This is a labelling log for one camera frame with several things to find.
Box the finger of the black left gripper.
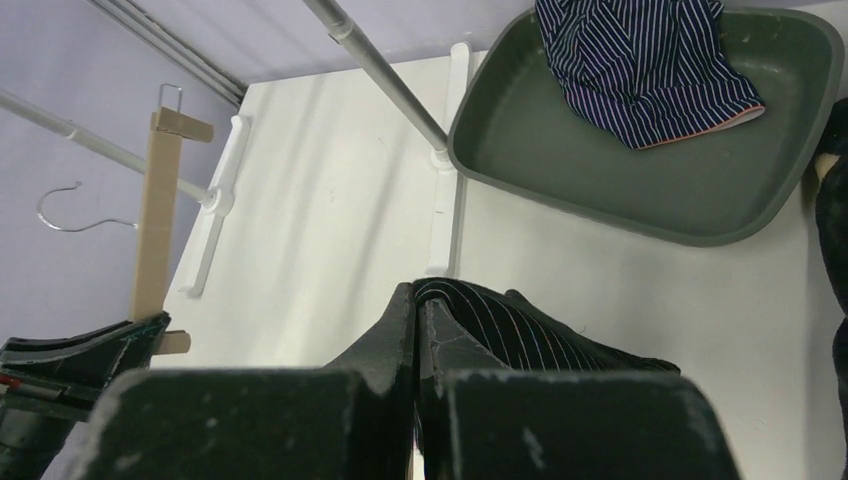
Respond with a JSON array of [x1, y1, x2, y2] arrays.
[[1, 312, 171, 479]]

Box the left white rack foot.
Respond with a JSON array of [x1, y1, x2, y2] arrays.
[[178, 115, 251, 298]]

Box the left rack pole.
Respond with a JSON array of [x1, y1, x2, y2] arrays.
[[1, 83, 213, 205]]

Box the centre rack pole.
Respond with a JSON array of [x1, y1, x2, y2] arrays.
[[303, 0, 447, 153]]

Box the blue striped underwear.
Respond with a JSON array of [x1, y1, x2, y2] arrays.
[[534, 0, 765, 150]]

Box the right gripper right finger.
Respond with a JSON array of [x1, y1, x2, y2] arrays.
[[418, 300, 740, 479]]

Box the rack pole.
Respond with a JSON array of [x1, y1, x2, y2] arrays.
[[1, 83, 213, 205], [303, 0, 447, 153]]

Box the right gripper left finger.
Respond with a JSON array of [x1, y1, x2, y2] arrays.
[[86, 283, 416, 479]]

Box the green plastic tray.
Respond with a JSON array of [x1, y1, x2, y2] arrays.
[[448, 6, 847, 247]]

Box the black striped underwear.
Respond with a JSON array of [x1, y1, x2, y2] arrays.
[[413, 277, 681, 374]]

